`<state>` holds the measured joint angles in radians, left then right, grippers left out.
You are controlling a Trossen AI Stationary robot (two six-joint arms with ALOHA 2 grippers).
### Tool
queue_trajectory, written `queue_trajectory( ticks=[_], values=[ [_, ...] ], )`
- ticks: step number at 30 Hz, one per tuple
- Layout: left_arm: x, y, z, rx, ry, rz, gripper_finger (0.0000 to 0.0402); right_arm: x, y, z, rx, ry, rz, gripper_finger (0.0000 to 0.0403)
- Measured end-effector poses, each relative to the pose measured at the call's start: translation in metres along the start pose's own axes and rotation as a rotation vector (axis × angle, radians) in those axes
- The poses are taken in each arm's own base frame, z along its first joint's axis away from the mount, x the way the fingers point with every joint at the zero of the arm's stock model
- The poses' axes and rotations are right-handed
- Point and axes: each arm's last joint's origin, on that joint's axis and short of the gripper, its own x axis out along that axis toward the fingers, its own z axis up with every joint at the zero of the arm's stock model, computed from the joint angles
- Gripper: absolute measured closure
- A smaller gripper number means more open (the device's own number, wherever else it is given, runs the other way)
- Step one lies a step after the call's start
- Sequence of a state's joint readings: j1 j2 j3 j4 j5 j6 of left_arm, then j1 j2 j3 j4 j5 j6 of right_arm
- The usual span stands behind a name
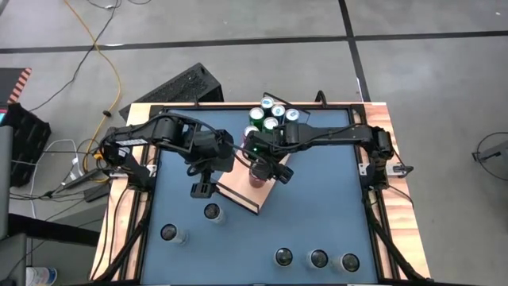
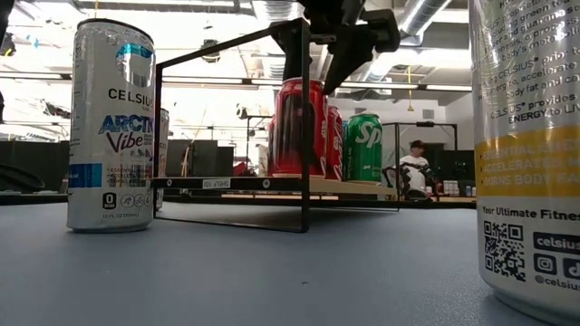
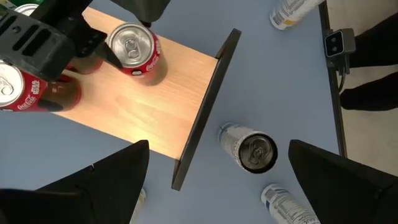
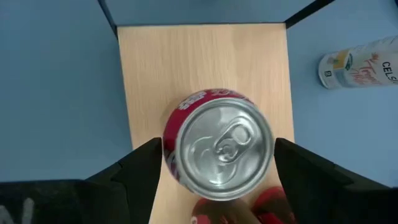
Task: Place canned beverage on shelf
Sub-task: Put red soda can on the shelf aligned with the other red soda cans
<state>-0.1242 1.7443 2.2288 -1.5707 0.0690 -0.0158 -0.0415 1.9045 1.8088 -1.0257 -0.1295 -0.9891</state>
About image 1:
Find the black power adapter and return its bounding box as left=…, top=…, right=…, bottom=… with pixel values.
left=83, top=184, right=111, bottom=203

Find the black crate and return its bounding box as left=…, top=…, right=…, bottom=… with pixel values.
left=0, top=102, right=52, bottom=187

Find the white Celsius can yellow band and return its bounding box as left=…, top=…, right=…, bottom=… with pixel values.
left=274, top=247, right=294, bottom=268

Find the grey metal mounting plate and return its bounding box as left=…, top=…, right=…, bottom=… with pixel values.
left=359, top=160, right=414, bottom=179

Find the Celsius Arctic Vibe can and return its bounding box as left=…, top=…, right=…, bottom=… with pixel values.
left=203, top=203, right=228, bottom=226

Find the yellow floor cable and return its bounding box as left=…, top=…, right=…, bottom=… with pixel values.
left=63, top=0, right=123, bottom=184

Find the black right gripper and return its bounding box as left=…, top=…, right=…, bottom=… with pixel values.
left=242, top=130, right=295, bottom=186

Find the white power cable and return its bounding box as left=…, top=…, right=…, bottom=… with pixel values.
left=41, top=137, right=83, bottom=187

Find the grey stand foot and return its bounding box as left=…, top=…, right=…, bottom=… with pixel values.
left=471, top=132, right=508, bottom=184

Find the orange black striped panel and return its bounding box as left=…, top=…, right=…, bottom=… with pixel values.
left=0, top=67, right=33, bottom=105

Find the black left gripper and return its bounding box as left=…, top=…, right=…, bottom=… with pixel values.
left=186, top=129, right=236, bottom=199

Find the black floor cable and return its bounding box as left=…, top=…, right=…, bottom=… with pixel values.
left=27, top=0, right=122, bottom=113

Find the white blue container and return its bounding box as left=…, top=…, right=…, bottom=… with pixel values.
left=25, top=266, right=59, bottom=286

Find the green Sprite can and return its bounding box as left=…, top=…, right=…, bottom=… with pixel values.
left=262, top=116, right=279, bottom=134
left=248, top=106, right=266, bottom=130

